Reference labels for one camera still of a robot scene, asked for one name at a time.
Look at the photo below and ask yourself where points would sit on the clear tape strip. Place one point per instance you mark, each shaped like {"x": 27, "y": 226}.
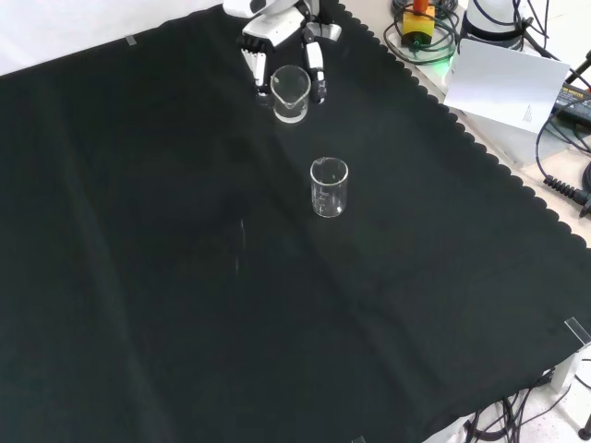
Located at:
{"x": 578, "y": 330}

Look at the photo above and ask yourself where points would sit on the tall clear glass beaker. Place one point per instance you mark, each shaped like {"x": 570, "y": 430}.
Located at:
{"x": 329, "y": 194}

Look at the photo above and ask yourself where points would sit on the black bench cloth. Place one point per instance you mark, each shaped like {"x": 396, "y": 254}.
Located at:
{"x": 184, "y": 254}

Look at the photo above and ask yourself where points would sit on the grey tape piece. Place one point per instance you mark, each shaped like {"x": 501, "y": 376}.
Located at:
{"x": 131, "y": 41}

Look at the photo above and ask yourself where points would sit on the wide clear glass beaker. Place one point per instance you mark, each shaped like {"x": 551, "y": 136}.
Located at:
{"x": 290, "y": 99}

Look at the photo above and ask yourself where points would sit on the yellow stop button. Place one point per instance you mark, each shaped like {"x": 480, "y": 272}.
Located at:
{"x": 418, "y": 25}

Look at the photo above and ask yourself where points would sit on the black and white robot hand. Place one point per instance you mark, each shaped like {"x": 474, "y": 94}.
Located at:
{"x": 277, "y": 27}

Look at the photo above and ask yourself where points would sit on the pale board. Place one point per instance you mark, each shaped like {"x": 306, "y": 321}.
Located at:
{"x": 503, "y": 83}

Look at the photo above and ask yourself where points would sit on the black power adapter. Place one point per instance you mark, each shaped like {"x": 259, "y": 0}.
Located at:
{"x": 575, "y": 99}

